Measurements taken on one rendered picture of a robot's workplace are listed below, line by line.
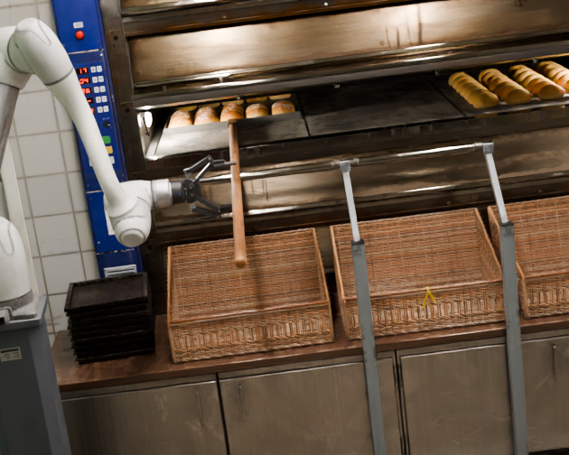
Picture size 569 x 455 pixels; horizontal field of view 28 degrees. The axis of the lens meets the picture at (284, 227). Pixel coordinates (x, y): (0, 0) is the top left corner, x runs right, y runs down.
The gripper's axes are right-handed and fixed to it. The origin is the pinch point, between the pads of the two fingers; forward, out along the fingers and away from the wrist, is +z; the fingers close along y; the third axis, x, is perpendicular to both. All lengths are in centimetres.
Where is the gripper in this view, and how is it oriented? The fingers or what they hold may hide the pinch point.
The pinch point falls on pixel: (235, 184)
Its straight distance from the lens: 357.1
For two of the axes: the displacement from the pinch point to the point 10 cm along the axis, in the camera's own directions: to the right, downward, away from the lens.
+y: 1.2, 9.5, 2.8
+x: 0.5, 2.8, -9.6
